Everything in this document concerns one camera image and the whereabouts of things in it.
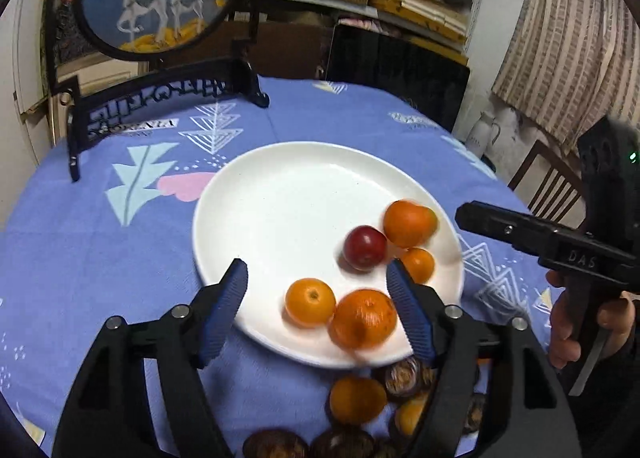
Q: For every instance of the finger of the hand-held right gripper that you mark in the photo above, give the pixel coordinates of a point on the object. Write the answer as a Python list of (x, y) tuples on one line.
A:
[(500, 228)]

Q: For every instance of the white pitcher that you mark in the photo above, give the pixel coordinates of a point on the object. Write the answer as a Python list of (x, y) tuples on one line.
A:
[(481, 135)]

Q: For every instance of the dark brown passion fruit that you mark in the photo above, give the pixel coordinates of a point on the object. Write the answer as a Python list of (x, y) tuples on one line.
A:
[(342, 444), (404, 375), (473, 413), (275, 444)]

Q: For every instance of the person's right forearm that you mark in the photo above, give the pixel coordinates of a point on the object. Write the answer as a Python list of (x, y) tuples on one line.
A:
[(615, 388)]

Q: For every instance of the person's right hand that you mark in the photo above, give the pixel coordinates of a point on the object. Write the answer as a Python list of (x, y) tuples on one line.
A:
[(560, 333)]

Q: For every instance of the white round plate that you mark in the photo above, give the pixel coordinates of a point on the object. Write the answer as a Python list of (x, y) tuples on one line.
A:
[(280, 208)]

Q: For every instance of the small orange mandarin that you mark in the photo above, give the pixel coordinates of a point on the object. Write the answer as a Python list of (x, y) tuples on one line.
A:
[(420, 265)]

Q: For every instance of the black flat panel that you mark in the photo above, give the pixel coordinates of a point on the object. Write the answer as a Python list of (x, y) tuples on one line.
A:
[(395, 72)]

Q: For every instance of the blue printed tablecloth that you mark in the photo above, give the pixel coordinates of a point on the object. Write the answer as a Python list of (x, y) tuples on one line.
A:
[(100, 263)]

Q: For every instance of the brown cardboard sheet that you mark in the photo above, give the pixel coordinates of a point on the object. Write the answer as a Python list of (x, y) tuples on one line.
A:
[(290, 47)]

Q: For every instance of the striped beige curtain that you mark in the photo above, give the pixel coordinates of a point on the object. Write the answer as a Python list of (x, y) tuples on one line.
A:
[(565, 37)]

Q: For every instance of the wooden chair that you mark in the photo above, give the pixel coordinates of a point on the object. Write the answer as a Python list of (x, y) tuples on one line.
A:
[(545, 172)]

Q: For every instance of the red plum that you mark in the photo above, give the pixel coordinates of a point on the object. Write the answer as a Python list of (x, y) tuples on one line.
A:
[(365, 248)]

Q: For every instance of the yellowish orange mandarin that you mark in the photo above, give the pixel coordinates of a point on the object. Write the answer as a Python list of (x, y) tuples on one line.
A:
[(310, 302)]

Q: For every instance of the pink cloth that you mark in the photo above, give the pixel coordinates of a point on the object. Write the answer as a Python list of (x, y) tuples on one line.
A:
[(360, 23)]

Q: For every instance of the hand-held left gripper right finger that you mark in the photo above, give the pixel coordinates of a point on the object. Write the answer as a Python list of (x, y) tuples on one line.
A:
[(407, 310)]

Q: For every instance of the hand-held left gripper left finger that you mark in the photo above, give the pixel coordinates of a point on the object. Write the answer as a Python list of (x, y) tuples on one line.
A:
[(225, 310)]

